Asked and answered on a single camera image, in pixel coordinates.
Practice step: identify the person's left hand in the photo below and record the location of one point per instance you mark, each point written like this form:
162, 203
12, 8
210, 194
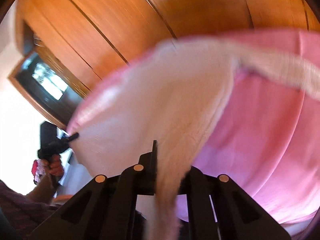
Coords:
54, 166

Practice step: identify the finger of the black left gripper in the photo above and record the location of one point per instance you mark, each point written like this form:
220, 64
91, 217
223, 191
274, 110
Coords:
72, 137

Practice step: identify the white knitted sweater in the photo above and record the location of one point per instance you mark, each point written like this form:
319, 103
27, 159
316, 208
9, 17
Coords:
176, 96

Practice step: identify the orange wooden wardrobe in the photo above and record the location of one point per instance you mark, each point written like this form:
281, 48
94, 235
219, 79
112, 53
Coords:
93, 37

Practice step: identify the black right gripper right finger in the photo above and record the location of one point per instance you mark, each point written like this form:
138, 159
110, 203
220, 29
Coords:
218, 208

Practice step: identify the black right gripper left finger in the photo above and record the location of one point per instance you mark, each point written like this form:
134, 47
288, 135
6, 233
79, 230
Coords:
105, 207

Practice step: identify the person's left forearm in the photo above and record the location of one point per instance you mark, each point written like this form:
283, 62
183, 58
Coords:
45, 190

